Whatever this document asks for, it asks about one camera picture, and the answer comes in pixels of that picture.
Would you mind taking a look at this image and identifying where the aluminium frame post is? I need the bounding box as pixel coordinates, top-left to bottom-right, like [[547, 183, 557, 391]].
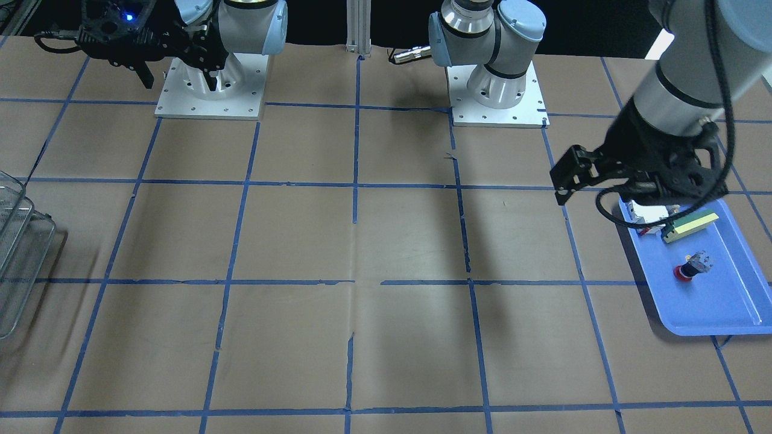
[[346, 0, 372, 58]]

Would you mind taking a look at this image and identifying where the silver cable connector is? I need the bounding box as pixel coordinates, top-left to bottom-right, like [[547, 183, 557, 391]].
[[388, 46, 432, 65]]

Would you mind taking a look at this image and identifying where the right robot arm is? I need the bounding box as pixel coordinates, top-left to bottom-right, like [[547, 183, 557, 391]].
[[74, 1, 288, 91]]

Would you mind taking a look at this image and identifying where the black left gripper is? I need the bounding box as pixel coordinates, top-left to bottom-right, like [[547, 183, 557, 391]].
[[549, 98, 729, 206]]

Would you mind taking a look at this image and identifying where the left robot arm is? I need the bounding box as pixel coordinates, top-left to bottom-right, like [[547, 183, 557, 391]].
[[428, 1, 770, 207]]

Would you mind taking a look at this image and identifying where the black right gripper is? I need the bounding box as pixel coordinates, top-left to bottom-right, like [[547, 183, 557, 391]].
[[75, 1, 229, 92]]

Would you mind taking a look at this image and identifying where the red emergency stop button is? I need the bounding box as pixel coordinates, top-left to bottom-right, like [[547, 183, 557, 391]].
[[673, 251, 714, 283]]

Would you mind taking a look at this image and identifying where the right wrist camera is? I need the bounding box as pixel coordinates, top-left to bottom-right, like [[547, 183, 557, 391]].
[[81, 1, 156, 40]]

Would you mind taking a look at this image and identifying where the white circuit breaker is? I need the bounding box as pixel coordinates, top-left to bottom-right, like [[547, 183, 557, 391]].
[[625, 200, 680, 236]]

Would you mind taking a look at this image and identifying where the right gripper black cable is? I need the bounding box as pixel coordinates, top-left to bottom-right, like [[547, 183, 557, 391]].
[[34, 30, 82, 55]]

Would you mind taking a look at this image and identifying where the green yellow terminal block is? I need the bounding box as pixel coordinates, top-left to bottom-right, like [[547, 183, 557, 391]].
[[661, 209, 720, 244]]

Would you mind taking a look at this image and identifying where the silver wire mesh shelf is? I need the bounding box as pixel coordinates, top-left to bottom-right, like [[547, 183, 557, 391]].
[[1, 171, 56, 341]]

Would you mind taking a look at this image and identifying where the blue plastic tray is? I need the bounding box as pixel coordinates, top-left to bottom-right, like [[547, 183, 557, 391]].
[[628, 200, 771, 337]]

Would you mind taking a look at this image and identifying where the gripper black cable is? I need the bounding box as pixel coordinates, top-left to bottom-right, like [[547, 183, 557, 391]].
[[34, 30, 82, 55], [595, 0, 736, 228]]

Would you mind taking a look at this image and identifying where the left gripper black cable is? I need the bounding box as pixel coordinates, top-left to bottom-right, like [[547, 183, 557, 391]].
[[595, 0, 736, 228]]

